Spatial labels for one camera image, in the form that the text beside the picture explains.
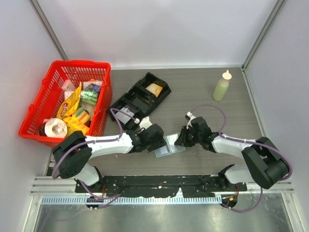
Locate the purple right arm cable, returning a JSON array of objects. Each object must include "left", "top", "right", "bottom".
[{"left": 188, "top": 103, "right": 293, "bottom": 213}]

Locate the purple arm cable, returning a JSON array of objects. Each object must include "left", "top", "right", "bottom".
[
  {"left": 188, "top": 103, "right": 293, "bottom": 213},
  {"left": 52, "top": 107, "right": 140, "bottom": 209}
]

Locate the white credit card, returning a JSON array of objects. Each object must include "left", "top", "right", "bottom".
[{"left": 165, "top": 133, "right": 182, "bottom": 153}]

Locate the aluminium front rail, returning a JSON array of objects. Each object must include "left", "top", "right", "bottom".
[{"left": 30, "top": 175, "right": 294, "bottom": 209}]

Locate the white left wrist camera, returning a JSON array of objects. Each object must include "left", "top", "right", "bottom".
[{"left": 139, "top": 116, "right": 152, "bottom": 130}]

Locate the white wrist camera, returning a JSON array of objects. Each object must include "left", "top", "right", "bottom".
[
  {"left": 139, "top": 116, "right": 152, "bottom": 130},
  {"left": 185, "top": 112, "right": 196, "bottom": 129}
]

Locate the yellow snack bag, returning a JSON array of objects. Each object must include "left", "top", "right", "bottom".
[{"left": 56, "top": 82, "right": 82, "bottom": 119}]

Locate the green squeeze bottle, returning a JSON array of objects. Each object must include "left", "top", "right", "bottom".
[{"left": 213, "top": 70, "right": 232, "bottom": 102}]

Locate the red plastic shopping basket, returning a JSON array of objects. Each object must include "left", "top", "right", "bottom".
[{"left": 18, "top": 60, "right": 112, "bottom": 148}]

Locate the black plastic organizer tray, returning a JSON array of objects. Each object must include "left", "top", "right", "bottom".
[{"left": 107, "top": 72, "right": 171, "bottom": 130}]

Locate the white small packet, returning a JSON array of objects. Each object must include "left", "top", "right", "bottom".
[{"left": 61, "top": 79, "right": 76, "bottom": 91}]

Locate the yellow cracker box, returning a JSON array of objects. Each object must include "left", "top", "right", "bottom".
[{"left": 63, "top": 116, "right": 90, "bottom": 138}]

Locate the green yellow sponge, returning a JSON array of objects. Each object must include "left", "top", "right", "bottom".
[{"left": 72, "top": 107, "right": 90, "bottom": 124}]

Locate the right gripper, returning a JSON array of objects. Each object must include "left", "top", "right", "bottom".
[{"left": 175, "top": 126, "right": 202, "bottom": 147}]

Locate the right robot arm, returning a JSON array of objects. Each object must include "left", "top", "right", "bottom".
[{"left": 174, "top": 117, "right": 291, "bottom": 191}]

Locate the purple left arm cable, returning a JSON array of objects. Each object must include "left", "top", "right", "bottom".
[{"left": 52, "top": 107, "right": 140, "bottom": 209}]

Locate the white card in tray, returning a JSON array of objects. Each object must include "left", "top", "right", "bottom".
[{"left": 115, "top": 107, "right": 135, "bottom": 124}]

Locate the green sponge pack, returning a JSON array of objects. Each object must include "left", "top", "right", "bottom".
[{"left": 80, "top": 90, "right": 99, "bottom": 105}]

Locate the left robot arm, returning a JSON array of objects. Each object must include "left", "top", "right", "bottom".
[{"left": 52, "top": 124, "right": 166, "bottom": 193}]

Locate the toilet paper roll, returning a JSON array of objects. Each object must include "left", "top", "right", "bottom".
[{"left": 44, "top": 118, "right": 68, "bottom": 138}]

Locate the green leather card holder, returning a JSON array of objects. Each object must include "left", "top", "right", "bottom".
[{"left": 154, "top": 136, "right": 185, "bottom": 158}]

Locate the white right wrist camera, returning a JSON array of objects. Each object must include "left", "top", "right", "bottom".
[{"left": 185, "top": 112, "right": 196, "bottom": 129}]

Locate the tan card in tray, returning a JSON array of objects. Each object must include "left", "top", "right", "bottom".
[{"left": 146, "top": 83, "right": 163, "bottom": 97}]

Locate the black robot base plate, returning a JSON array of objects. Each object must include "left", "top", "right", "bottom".
[{"left": 88, "top": 175, "right": 247, "bottom": 198}]

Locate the dark round can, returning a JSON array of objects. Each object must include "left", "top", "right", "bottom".
[{"left": 37, "top": 121, "right": 47, "bottom": 137}]

